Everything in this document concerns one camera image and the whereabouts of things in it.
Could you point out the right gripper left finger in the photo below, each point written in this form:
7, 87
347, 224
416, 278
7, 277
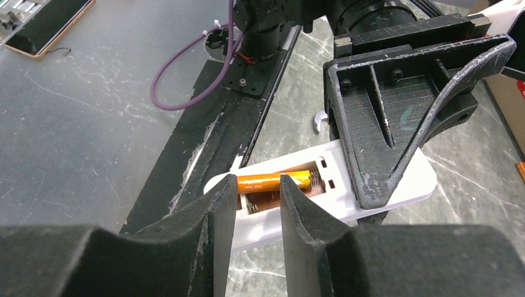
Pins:
185, 254

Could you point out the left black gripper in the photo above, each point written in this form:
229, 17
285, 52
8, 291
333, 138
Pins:
382, 104

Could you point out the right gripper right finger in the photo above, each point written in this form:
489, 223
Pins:
325, 257

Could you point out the white remote control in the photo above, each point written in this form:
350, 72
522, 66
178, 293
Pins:
336, 196

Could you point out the orange battery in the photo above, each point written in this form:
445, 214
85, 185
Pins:
271, 182
520, 168

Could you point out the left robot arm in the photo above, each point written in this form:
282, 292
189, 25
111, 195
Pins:
260, 21

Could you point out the silver open-end wrench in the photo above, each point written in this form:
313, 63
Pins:
318, 118

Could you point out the tan plastic toolbox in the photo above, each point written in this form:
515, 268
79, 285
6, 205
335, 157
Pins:
509, 96

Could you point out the orange battery by toolbox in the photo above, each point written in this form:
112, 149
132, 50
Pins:
520, 168

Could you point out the smartphone with gold case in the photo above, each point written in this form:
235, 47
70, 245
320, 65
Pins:
31, 28

